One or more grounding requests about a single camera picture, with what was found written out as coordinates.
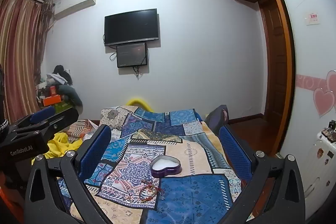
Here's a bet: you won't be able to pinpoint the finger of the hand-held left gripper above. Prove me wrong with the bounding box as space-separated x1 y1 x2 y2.
10 106 56 132
12 108 80 142

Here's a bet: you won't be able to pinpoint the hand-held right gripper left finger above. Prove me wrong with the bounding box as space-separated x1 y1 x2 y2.
24 124 113 224

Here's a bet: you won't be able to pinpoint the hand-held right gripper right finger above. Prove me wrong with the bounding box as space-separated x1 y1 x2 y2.
218 126 306 224

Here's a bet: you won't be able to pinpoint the red beaded bracelet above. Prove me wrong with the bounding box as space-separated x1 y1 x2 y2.
139 185 165 201

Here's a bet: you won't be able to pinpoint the purple heart-shaped tin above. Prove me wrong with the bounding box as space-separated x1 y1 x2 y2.
151 156 181 178

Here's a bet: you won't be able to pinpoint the orange box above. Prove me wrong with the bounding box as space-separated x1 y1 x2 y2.
42 94 64 106

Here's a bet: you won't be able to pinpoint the orange striped cloth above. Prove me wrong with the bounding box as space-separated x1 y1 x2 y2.
67 119 100 141

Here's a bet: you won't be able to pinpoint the yellow blanket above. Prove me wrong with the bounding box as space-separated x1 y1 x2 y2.
31 132 87 165

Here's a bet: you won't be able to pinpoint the pile of clothes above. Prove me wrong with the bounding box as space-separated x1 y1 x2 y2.
35 65 83 109

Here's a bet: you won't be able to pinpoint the dark backpack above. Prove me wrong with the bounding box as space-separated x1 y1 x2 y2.
205 105 230 135

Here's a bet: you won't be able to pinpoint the patchwork printed blanket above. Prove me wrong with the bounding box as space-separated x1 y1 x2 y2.
56 105 247 224

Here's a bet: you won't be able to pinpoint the yellow plastic object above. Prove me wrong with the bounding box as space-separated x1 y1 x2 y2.
125 98 155 111

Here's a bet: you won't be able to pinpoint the striped curtain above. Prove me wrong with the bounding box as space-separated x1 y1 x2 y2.
0 0 54 125

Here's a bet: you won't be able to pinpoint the brown wooden door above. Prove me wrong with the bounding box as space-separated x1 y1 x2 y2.
259 0 290 156

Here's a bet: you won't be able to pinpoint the white appliance with magnets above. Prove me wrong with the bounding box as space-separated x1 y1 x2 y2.
302 130 336 214

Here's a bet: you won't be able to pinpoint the small bottles on appliance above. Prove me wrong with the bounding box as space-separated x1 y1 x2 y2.
322 120 336 140

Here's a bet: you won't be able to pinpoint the white air conditioner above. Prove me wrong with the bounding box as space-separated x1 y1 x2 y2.
54 0 97 20

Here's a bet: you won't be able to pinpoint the white sliding door pink hearts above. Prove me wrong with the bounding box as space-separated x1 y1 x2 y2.
262 0 336 219

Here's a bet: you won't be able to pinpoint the red and white sticker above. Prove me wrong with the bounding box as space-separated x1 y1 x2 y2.
306 12 320 26

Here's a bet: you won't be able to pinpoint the small black wall monitor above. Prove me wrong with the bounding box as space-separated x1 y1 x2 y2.
116 42 148 68

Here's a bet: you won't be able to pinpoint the black wall television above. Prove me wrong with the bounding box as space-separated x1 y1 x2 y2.
104 8 160 46

